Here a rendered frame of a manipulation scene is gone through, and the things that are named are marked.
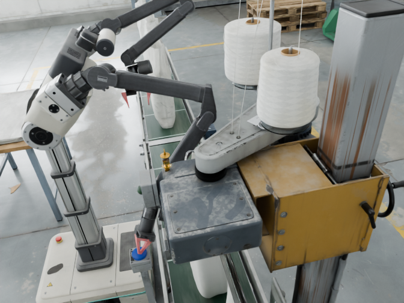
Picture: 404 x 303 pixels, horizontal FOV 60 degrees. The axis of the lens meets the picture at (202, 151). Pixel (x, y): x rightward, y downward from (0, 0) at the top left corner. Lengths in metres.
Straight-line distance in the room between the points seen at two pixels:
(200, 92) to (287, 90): 0.46
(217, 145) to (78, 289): 1.45
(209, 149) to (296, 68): 0.34
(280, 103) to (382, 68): 0.26
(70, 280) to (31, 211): 1.11
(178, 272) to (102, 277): 0.48
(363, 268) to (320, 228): 1.50
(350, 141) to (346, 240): 0.34
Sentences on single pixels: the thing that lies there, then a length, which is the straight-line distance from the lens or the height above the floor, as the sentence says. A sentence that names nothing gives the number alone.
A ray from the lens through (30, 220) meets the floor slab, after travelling 3.15.
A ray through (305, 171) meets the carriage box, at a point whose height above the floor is 1.33.
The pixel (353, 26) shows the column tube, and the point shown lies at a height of 1.72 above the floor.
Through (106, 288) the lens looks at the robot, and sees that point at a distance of 2.17.
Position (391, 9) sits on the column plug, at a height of 1.76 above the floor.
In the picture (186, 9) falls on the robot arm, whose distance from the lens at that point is 1.71.
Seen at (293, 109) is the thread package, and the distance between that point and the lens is 0.81.
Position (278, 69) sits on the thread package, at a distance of 0.78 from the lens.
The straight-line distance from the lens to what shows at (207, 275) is 1.67.
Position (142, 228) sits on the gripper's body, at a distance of 1.40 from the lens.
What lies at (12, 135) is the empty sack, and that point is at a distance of 2.67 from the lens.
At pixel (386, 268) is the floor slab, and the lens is 2.62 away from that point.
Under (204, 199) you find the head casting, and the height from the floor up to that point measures 1.34.
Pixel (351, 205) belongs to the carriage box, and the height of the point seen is 1.25.
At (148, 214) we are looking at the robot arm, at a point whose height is 1.01.
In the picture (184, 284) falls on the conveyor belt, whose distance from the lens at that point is 1.92.
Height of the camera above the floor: 1.97
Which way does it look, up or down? 36 degrees down
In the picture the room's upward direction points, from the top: 5 degrees counter-clockwise
